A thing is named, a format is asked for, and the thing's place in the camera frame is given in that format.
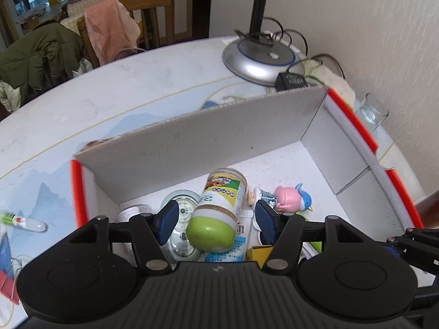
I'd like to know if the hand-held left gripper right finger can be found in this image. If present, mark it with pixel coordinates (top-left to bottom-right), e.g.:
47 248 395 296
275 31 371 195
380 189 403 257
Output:
255 199 364 275

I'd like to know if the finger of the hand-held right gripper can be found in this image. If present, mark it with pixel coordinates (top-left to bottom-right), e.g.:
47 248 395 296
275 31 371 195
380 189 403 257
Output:
384 227 439 276

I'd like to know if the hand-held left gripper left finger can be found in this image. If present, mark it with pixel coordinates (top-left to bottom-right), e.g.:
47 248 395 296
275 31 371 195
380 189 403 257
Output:
69 199 181 275

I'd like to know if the glass bottle silver cap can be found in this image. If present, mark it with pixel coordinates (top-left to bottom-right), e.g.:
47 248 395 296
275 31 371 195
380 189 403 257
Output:
161 189 203 261

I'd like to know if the blue white tube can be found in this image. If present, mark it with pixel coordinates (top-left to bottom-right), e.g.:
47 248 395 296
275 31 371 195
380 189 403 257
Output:
204 209 256 263

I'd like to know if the pink and blue toy figure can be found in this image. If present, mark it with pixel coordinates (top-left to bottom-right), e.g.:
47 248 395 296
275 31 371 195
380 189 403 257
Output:
246 183 314 215

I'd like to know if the yellow box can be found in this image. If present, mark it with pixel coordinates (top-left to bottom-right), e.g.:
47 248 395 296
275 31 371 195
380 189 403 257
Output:
246 245 275 268

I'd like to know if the white round lid container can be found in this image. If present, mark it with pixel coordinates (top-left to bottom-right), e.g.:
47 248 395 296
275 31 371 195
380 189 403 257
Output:
117 205 151 223

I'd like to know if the clear jar green cap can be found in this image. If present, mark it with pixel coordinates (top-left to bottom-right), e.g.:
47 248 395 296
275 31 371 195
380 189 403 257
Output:
185 167 248 252

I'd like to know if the red and white cardboard box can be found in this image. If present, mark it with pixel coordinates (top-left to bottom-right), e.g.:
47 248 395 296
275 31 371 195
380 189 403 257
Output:
70 86 426 264

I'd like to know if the white tube green label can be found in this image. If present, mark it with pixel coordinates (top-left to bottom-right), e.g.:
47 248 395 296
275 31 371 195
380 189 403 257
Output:
0 211 47 234

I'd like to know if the clear drinking glass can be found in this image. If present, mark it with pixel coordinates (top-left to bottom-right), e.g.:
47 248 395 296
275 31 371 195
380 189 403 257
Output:
355 92 390 134

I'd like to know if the black power adapter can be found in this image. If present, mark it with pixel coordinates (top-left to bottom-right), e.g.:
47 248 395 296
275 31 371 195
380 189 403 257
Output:
275 72 308 92

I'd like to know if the silver lamp base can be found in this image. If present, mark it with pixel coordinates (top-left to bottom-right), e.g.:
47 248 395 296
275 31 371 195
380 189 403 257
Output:
222 0 306 84

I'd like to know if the pink binder clip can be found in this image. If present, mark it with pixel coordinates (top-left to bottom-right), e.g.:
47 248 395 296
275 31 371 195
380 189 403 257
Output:
0 255 23 305

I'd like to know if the pink cloth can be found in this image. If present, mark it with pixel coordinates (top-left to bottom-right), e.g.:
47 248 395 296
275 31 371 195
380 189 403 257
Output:
84 0 141 66

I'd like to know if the olive green jacket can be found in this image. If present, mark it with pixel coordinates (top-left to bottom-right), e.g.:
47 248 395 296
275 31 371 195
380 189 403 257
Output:
0 22 86 114

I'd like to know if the wooden chair with slatted back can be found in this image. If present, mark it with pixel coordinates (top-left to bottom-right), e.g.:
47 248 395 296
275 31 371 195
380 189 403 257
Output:
77 0 175 67

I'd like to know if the small open cardboard box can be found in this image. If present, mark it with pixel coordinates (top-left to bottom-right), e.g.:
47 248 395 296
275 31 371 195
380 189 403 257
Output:
15 8 47 30

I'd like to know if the black cable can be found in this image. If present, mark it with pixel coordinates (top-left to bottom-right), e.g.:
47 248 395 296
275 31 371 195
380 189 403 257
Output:
235 21 347 79

